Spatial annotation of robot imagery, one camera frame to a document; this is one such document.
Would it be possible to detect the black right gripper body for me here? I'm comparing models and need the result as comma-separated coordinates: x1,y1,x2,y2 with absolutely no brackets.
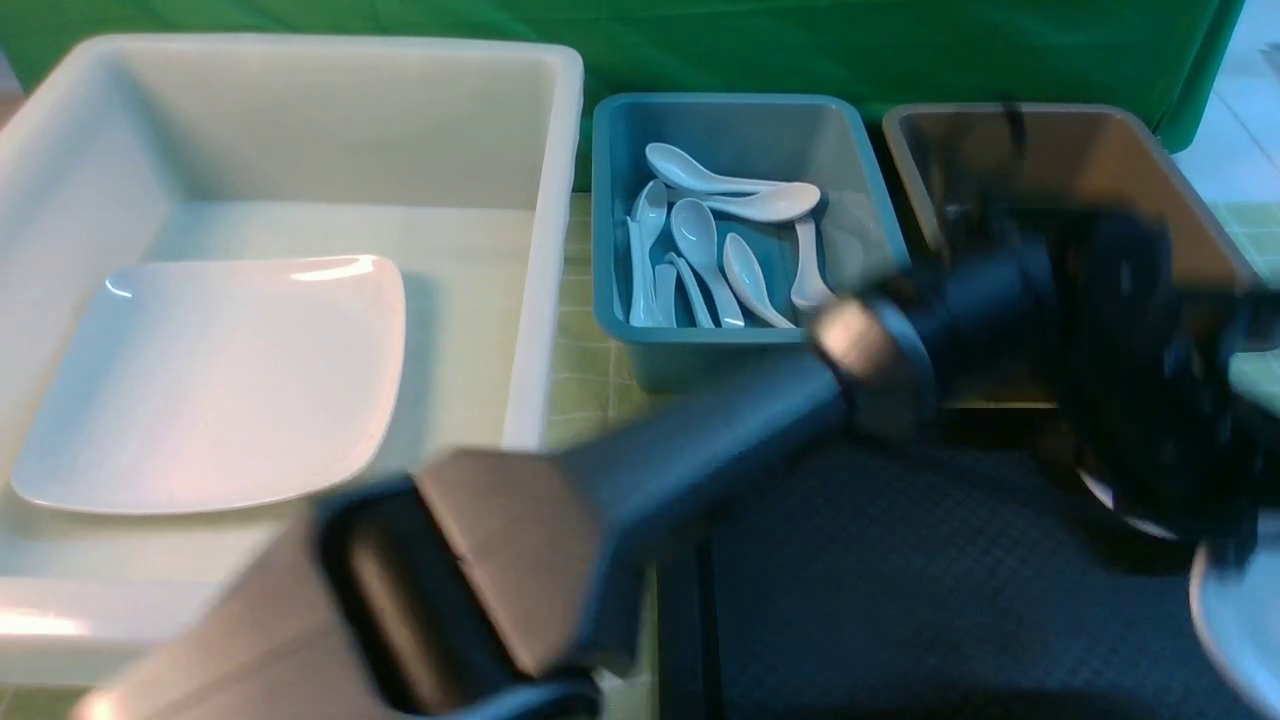
1055,210,1277,561

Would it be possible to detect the white small dish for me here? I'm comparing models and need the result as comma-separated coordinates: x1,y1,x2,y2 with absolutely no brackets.
1189,544,1279,719
1076,468,1179,542

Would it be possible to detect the white ceramic spoon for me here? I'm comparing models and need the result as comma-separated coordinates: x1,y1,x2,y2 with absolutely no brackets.
722,232,796,329

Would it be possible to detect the large white square plate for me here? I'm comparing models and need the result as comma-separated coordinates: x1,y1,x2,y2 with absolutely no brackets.
12,254,407,516

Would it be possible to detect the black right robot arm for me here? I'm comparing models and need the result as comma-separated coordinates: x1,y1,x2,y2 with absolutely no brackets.
70,208,1277,719

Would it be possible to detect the black serving tray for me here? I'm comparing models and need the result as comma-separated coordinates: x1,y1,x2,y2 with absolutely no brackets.
655,406,1257,719

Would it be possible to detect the brown plastic bin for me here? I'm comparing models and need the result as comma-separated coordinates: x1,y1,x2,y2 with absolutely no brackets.
881,102,1260,288

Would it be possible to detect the green backdrop cloth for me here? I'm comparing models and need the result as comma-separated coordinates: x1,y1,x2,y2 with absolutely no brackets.
1,1,1243,152

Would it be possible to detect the white spoon right upright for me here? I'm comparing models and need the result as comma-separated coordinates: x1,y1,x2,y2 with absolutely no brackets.
790,217,835,314

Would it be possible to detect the teal plastic bin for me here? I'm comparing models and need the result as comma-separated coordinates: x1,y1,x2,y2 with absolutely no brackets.
591,94,911,395

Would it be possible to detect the white spoon middle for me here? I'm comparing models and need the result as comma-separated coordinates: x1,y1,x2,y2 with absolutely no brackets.
669,199,746,331

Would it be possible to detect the white spoon top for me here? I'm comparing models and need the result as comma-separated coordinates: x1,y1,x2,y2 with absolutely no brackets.
644,142,786,195

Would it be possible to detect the white spoon left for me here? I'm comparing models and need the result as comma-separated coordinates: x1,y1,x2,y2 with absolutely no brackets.
627,179,668,327

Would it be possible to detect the green checkered tablecloth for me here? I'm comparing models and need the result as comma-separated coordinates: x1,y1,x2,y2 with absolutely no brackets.
0,195,1280,720

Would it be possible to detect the large white plastic tub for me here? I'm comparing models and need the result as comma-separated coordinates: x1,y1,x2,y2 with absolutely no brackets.
3,35,582,687

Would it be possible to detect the white spoon small handle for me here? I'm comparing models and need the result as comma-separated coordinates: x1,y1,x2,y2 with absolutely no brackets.
666,252,716,328

